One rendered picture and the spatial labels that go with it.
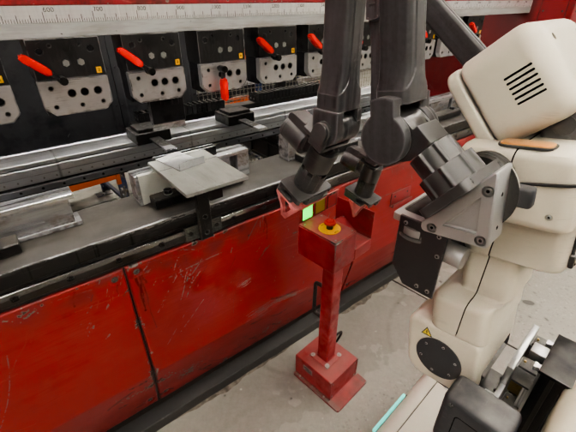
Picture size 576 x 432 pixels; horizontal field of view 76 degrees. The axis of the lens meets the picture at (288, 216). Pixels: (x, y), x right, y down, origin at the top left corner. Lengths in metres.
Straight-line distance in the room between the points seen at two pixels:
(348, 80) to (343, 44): 0.06
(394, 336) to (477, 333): 1.13
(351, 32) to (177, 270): 0.86
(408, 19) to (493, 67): 0.16
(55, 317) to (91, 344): 0.15
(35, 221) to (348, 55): 0.88
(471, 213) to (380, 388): 1.28
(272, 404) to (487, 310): 1.08
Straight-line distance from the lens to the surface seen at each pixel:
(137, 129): 1.37
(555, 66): 0.65
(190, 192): 0.95
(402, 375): 1.82
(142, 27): 1.09
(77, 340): 1.24
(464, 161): 0.56
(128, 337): 1.29
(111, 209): 1.21
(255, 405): 1.68
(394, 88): 0.58
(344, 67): 0.64
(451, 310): 0.84
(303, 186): 0.75
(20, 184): 1.39
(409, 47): 0.57
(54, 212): 1.15
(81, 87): 1.05
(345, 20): 0.63
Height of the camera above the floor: 1.42
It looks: 31 degrees down
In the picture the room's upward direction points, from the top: straight up
